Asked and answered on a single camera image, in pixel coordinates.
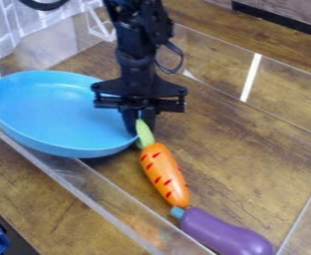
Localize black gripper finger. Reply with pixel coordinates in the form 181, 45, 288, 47
142, 110, 157, 129
123, 110, 139, 135

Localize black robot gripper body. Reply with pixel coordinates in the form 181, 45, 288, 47
93, 50, 188, 114

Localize orange toy carrot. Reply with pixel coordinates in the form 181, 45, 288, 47
137, 119, 190, 207

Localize blue oval plastic tray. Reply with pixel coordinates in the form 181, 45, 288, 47
0, 71, 138, 158

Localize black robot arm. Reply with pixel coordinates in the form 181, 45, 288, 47
93, 0, 188, 132

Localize white mesh curtain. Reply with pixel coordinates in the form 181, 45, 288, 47
0, 0, 107, 64

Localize purple toy eggplant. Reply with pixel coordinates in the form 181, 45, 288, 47
170, 206, 274, 255

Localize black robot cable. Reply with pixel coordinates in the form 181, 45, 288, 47
19, 0, 73, 12

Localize clear acrylic enclosure wall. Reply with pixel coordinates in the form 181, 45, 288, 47
0, 0, 311, 255

